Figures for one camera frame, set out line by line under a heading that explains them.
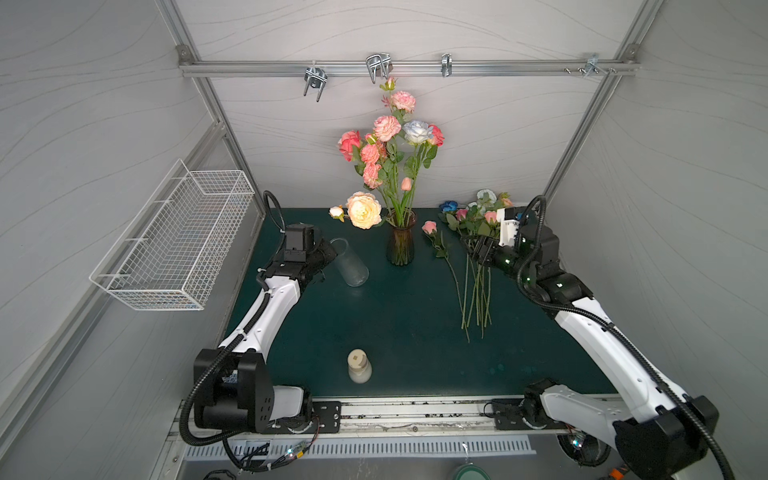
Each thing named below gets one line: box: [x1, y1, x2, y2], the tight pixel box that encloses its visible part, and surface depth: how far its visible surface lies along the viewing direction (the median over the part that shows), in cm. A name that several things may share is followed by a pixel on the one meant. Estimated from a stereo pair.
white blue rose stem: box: [402, 120, 434, 223], surface depth 78 cm
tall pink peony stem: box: [380, 76, 416, 223], surface depth 76 cm
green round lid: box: [453, 464, 491, 480], surface depth 60 cm
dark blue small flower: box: [439, 200, 459, 212], surface depth 120 cm
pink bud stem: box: [401, 177, 412, 223], surface depth 90 cm
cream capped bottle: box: [347, 348, 373, 384], surface depth 75 cm
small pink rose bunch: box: [448, 189, 512, 343], surface depth 101 cm
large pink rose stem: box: [338, 130, 362, 163], surface depth 83 cm
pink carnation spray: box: [355, 133, 394, 225], surface depth 81 cm
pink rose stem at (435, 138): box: [413, 124, 445, 211], surface depth 89 cm
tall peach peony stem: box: [329, 191, 394, 230], surface depth 65 cm
